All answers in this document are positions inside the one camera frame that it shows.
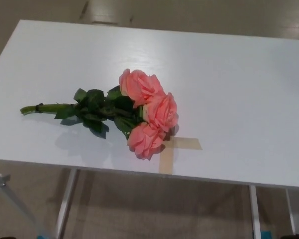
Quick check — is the thick white table leg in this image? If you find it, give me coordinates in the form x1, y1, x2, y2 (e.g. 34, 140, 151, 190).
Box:
249, 185, 262, 239

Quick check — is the long beige tape strip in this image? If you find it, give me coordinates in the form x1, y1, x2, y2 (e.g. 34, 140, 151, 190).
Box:
158, 146, 175, 174

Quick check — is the slanted white table leg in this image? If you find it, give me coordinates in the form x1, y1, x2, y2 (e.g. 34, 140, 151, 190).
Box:
55, 169, 78, 239

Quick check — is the thin white table leg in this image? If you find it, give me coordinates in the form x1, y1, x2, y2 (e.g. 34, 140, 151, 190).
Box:
285, 188, 297, 235

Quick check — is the grey metal frame bar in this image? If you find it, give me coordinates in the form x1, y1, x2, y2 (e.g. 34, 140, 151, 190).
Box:
0, 164, 47, 239

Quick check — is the short beige tape strip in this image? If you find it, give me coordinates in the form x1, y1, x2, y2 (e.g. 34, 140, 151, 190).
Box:
167, 136, 203, 151

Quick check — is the pink artificial rose bouquet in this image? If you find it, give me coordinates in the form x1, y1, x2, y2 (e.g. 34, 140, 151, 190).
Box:
20, 68, 179, 161

